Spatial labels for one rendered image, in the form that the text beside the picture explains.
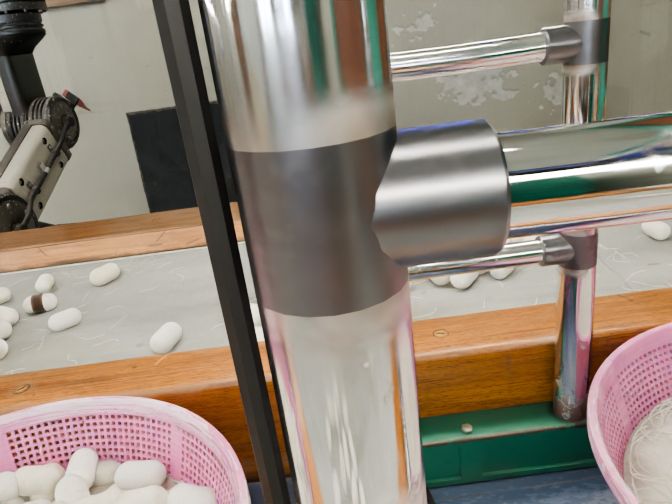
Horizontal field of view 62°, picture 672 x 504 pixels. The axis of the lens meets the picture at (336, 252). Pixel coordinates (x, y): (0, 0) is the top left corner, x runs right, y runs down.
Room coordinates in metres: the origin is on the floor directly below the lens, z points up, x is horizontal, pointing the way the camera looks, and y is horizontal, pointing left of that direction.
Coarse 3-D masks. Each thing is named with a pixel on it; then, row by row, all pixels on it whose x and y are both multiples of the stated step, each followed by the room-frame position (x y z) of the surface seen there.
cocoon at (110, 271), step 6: (108, 264) 0.61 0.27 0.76; (114, 264) 0.62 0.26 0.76; (96, 270) 0.60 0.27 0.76; (102, 270) 0.60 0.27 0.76; (108, 270) 0.61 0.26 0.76; (114, 270) 0.61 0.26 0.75; (90, 276) 0.60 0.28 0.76; (96, 276) 0.59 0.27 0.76; (102, 276) 0.60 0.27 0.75; (108, 276) 0.60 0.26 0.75; (114, 276) 0.61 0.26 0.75; (96, 282) 0.59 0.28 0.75; (102, 282) 0.59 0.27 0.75
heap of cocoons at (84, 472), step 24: (72, 456) 0.30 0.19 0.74; (96, 456) 0.31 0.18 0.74; (0, 480) 0.28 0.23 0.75; (24, 480) 0.29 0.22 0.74; (48, 480) 0.29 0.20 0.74; (72, 480) 0.28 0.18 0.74; (96, 480) 0.29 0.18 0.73; (120, 480) 0.28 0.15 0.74; (144, 480) 0.28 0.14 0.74; (168, 480) 0.29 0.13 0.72
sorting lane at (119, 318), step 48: (624, 240) 0.53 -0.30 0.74; (96, 288) 0.60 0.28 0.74; (144, 288) 0.58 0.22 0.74; (192, 288) 0.56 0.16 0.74; (432, 288) 0.48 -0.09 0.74; (480, 288) 0.47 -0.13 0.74; (528, 288) 0.46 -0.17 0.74; (624, 288) 0.43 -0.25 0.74; (48, 336) 0.49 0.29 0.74; (96, 336) 0.48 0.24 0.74; (144, 336) 0.46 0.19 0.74; (192, 336) 0.45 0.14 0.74
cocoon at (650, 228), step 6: (648, 222) 0.54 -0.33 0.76; (654, 222) 0.53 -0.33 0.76; (660, 222) 0.53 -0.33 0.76; (642, 228) 0.54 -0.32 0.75; (648, 228) 0.53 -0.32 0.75; (654, 228) 0.52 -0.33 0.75; (660, 228) 0.52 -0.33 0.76; (666, 228) 0.52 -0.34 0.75; (648, 234) 0.53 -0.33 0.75; (654, 234) 0.52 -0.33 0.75; (660, 234) 0.52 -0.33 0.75; (666, 234) 0.52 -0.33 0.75
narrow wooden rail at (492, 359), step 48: (432, 336) 0.36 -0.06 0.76; (480, 336) 0.35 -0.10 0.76; (528, 336) 0.34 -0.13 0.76; (624, 336) 0.33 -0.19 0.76; (0, 384) 0.37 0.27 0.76; (48, 384) 0.36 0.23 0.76; (96, 384) 0.35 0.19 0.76; (144, 384) 0.34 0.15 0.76; (192, 384) 0.33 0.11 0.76; (432, 384) 0.33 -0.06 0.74; (480, 384) 0.33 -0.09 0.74; (528, 384) 0.33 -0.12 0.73; (144, 432) 0.33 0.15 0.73; (240, 432) 0.33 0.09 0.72
